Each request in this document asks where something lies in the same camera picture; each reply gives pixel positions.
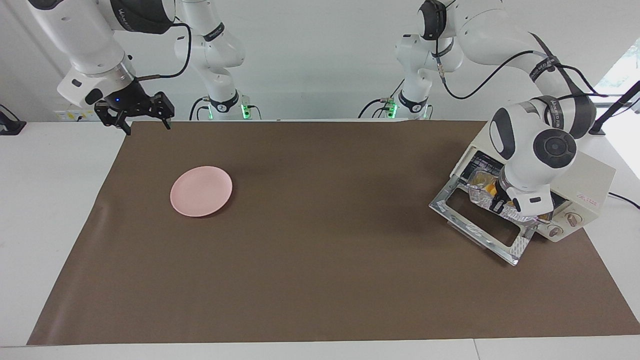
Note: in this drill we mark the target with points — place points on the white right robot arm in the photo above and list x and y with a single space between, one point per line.
85 40

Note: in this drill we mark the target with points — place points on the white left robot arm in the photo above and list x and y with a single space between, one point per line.
540 150

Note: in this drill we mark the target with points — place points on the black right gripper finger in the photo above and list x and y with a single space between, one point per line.
112 117
164 110

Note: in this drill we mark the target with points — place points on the golden bread loaf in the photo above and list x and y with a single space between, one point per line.
487 189

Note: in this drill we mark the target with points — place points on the aluminium foil tray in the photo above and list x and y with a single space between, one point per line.
480 197

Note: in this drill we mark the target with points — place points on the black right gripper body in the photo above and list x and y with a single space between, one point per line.
127 97

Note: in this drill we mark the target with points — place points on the black clamp mount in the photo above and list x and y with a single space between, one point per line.
10 127

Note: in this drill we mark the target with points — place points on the pink round plate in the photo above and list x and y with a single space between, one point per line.
201 191

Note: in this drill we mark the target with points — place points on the white toaster oven casing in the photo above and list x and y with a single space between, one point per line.
595 175

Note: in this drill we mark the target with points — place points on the small beige oven knob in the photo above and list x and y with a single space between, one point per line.
556 231

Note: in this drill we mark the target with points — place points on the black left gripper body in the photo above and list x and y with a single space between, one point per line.
509 196

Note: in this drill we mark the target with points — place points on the black camera stand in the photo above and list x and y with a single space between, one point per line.
594 128

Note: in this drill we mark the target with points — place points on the large beige oven knob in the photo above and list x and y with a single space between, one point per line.
573 218

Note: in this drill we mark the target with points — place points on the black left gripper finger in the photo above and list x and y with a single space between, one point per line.
498 206

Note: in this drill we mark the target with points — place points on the glass oven door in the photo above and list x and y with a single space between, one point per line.
452 204

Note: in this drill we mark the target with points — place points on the brown table mat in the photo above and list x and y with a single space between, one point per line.
325 250

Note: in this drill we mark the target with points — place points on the white wall outlet box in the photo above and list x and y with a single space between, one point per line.
75 115

